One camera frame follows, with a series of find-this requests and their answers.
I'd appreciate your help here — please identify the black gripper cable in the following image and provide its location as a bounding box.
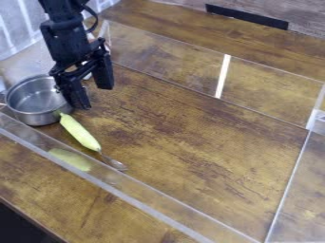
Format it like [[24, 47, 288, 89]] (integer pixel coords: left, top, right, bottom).
[[80, 4, 101, 34]]

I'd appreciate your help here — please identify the small steel pot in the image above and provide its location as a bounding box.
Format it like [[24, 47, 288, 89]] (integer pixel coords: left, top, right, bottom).
[[0, 74, 74, 126]]

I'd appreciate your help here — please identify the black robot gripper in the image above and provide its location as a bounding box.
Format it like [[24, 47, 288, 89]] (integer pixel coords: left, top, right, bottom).
[[40, 17, 114, 110]]

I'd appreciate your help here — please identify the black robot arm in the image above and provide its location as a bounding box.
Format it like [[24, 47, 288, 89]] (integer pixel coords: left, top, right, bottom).
[[38, 0, 114, 109]]

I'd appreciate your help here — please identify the white mushroom toy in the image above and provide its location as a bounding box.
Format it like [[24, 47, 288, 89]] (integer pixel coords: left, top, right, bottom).
[[83, 33, 99, 81]]

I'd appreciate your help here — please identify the green handled metal spoon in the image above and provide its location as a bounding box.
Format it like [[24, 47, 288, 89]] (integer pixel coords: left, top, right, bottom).
[[60, 113, 127, 171]]

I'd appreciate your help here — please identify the black strip on table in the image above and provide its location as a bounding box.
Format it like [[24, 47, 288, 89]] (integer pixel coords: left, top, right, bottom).
[[206, 4, 289, 30]]

